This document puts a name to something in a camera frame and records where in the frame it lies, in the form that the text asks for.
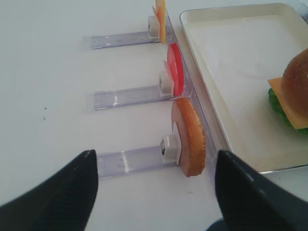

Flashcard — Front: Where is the sesame top bun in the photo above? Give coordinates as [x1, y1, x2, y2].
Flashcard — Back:
[281, 49, 308, 129]

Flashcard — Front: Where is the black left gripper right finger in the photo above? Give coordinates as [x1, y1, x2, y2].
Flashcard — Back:
[215, 150, 308, 231]

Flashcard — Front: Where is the white pusher block far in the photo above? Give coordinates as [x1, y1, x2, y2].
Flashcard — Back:
[148, 16, 159, 39]

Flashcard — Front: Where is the clear left holder rack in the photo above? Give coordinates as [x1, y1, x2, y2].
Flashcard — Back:
[83, 15, 218, 183]

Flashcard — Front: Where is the green lettuce on tray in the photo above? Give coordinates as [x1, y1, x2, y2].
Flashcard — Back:
[268, 88, 308, 136]

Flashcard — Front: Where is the standing red tomato slice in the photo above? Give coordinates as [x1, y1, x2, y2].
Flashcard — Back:
[165, 43, 184, 97]

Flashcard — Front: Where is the white pusher block near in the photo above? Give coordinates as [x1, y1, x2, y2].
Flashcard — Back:
[160, 135, 181, 165]

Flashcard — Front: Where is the white pusher block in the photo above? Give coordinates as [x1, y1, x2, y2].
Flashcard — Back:
[148, 16, 159, 39]
[158, 71, 174, 98]
[160, 135, 181, 165]

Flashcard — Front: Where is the standing bottom bun slice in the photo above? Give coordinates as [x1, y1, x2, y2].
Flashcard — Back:
[171, 98, 206, 177]

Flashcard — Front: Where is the cheese slice on tray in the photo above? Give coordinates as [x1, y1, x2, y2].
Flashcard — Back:
[268, 77, 308, 129]

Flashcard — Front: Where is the cream plastic tray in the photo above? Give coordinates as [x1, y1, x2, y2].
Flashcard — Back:
[180, 0, 308, 172]

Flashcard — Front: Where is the standing cheese slice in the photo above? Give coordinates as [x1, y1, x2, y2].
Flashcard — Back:
[153, 0, 166, 43]

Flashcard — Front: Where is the white pusher block middle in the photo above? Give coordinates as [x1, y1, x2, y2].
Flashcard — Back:
[158, 71, 174, 98]

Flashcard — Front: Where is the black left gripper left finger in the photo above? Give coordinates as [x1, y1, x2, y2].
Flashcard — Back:
[0, 150, 98, 231]

